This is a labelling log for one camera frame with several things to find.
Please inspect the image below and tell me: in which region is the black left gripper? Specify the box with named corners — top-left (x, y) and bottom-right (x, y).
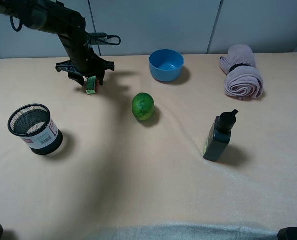
top-left (55, 47), bottom-right (114, 87)

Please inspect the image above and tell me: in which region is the green gum box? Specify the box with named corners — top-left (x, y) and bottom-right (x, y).
top-left (85, 76), bottom-right (98, 95)

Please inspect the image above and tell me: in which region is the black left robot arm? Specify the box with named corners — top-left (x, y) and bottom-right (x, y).
top-left (0, 0), bottom-right (115, 86)

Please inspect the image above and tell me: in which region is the green lime fruit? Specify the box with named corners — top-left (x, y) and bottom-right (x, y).
top-left (132, 92), bottom-right (155, 121)

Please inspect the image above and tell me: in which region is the black mesh pen holder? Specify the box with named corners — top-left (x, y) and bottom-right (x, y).
top-left (7, 103), bottom-right (63, 156)

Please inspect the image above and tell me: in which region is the blue plastic bowl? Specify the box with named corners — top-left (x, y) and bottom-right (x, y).
top-left (149, 49), bottom-right (185, 83)

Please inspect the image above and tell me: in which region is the dark green pump bottle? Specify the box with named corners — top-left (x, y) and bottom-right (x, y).
top-left (202, 109), bottom-right (239, 162)

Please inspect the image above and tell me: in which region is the rolled pink towel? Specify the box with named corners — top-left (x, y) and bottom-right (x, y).
top-left (219, 44), bottom-right (264, 100)

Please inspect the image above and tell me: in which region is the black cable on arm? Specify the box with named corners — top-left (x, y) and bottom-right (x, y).
top-left (9, 14), bottom-right (122, 47)

